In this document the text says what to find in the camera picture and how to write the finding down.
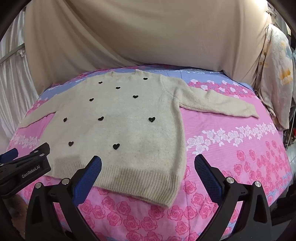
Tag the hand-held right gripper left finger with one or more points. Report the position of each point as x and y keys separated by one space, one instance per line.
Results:
x=89 y=176

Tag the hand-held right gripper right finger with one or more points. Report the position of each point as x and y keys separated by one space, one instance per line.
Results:
x=205 y=176

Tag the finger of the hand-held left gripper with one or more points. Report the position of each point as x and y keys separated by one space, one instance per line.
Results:
x=27 y=165
x=8 y=154

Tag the cream sweater with black hearts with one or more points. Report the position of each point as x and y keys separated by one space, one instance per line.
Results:
x=120 y=129

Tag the pink rose print bed sheet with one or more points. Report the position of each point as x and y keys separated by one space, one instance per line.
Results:
x=219 y=148

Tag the white curtain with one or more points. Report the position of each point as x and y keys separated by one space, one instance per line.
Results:
x=13 y=76

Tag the floral cream blanket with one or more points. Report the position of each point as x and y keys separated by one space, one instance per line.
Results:
x=276 y=76

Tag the beige backdrop cloth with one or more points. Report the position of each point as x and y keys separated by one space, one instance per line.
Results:
x=148 y=32

